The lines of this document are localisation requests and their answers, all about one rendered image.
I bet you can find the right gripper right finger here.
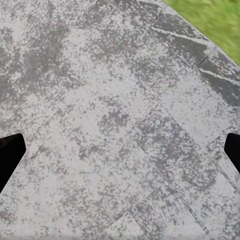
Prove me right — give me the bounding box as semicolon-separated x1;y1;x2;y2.
224;132;240;173

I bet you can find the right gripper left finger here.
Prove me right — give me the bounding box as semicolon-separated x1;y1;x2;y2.
0;133;26;193

